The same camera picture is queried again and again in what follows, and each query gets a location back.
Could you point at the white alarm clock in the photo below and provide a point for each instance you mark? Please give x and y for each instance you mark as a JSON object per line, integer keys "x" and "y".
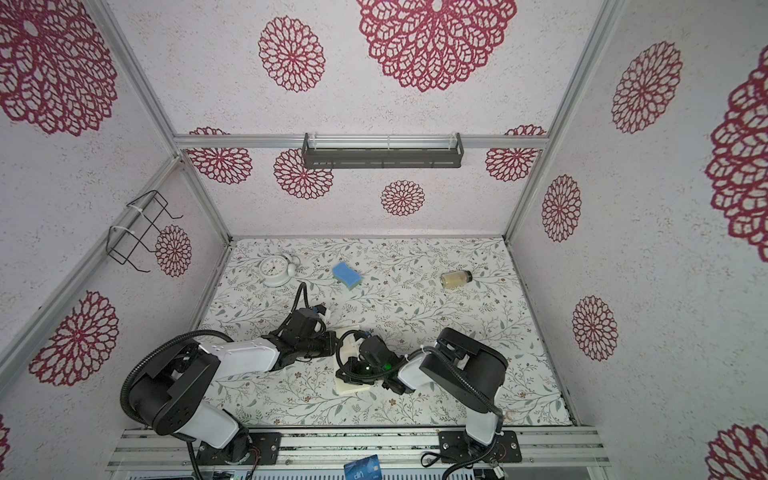
{"x": 278, "y": 270}

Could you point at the black wire wall basket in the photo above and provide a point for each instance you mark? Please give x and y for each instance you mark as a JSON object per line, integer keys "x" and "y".
{"x": 149, "y": 207}

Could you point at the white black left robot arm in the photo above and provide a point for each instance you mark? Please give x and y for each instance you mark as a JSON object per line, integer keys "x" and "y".
{"x": 165, "y": 391}

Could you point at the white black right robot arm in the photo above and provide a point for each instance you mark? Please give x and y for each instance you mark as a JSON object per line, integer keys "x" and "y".
{"x": 470, "y": 371}

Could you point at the blue card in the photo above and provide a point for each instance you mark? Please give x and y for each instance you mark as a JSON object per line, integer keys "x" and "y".
{"x": 367, "y": 468}

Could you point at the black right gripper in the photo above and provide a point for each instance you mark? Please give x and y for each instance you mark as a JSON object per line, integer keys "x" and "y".
{"x": 356, "y": 362}

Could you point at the glass jar with black lid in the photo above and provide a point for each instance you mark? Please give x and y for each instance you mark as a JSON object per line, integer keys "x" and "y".
{"x": 455, "y": 279}

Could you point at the blue yellow sponge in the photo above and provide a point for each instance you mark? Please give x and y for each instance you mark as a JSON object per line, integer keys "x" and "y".
{"x": 346, "y": 275}

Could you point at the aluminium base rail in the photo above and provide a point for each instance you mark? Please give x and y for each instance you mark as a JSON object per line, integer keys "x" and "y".
{"x": 293, "y": 452}

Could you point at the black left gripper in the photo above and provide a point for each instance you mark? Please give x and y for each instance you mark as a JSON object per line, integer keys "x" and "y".
{"x": 328, "y": 336}

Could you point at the cream square paper sheet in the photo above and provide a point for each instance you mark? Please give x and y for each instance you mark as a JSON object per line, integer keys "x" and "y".
{"x": 347, "y": 361}

